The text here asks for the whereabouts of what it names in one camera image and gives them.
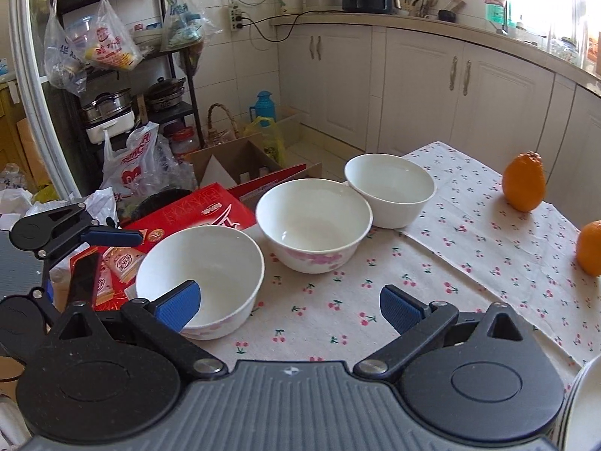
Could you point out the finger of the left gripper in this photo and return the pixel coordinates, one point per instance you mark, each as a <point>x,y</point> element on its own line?
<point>84,280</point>
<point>112,237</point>

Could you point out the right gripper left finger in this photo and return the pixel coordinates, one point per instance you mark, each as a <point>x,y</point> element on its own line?
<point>158,325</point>

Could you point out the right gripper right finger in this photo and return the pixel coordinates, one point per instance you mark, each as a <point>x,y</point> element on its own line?
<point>421,328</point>

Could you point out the white bowl camera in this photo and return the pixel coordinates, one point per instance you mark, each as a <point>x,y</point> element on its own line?
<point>226,263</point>

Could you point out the plain white bowl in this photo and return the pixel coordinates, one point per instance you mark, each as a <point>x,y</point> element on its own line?
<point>396,189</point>

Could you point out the white bowl pink flowers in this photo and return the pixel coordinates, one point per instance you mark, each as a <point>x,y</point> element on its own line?
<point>314,225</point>

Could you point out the white lower kitchen cabinets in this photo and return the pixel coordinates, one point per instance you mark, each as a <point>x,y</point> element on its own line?
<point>388,90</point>

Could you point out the white red plastic bag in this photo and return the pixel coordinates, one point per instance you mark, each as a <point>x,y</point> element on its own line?
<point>133,173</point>

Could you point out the cherry print tablecloth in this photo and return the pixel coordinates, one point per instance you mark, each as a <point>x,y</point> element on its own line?
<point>468,247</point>

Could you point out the red snack carton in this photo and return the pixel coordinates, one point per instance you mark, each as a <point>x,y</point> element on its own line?
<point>210,205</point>

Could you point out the brown cardboard box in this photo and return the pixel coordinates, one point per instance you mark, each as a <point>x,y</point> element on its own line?
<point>245,170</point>

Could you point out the wicker basket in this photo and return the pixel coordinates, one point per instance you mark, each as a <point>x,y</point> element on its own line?
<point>221,134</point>

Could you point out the black metal storage rack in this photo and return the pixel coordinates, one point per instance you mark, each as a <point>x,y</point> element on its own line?
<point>82,171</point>

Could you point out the bumpy orange without leaf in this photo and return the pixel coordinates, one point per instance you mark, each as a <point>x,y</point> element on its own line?
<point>523,182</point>

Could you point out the yellow plastic bag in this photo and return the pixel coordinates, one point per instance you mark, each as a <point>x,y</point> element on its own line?
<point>272,138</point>

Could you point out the hanging clear plastic bag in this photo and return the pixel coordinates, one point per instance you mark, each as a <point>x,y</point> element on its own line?
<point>63,63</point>

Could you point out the orange with green leaf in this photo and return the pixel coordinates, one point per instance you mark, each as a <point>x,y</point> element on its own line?
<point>588,250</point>

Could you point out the hanging bag with snacks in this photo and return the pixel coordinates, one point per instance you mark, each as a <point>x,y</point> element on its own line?
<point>109,44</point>

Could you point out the blue thermos jug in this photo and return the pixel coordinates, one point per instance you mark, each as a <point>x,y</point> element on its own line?
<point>264,109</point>

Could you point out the hanging bag green print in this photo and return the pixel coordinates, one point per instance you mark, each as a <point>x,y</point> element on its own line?
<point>185,24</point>

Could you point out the chrome sink faucet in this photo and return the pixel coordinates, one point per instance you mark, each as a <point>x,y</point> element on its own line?
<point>488,0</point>

